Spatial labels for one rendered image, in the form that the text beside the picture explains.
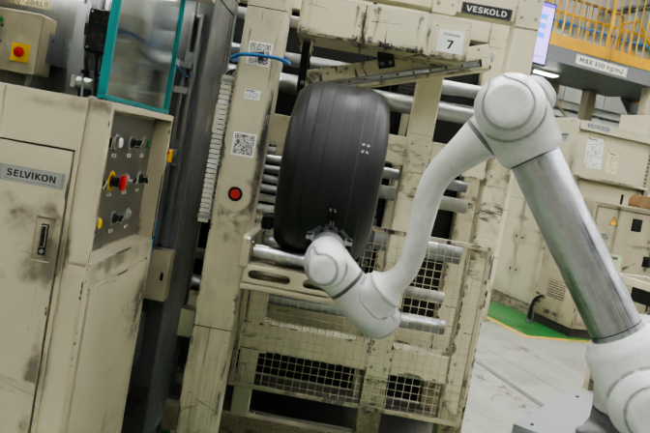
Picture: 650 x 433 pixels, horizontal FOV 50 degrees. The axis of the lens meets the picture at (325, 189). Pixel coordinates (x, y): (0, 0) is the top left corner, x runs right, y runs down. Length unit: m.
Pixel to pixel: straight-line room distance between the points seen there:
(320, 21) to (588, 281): 1.46
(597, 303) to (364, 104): 1.00
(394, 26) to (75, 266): 1.40
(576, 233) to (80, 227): 1.04
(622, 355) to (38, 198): 1.24
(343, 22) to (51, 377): 1.50
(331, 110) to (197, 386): 0.99
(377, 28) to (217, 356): 1.24
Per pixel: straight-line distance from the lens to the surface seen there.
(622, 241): 6.88
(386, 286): 1.68
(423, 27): 2.53
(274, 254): 2.17
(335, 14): 2.52
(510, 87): 1.35
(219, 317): 2.31
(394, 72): 2.63
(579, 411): 1.85
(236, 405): 3.00
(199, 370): 2.37
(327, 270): 1.61
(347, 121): 2.06
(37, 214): 1.67
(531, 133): 1.38
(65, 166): 1.64
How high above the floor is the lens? 1.24
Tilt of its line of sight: 3 degrees down
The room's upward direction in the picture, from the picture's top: 10 degrees clockwise
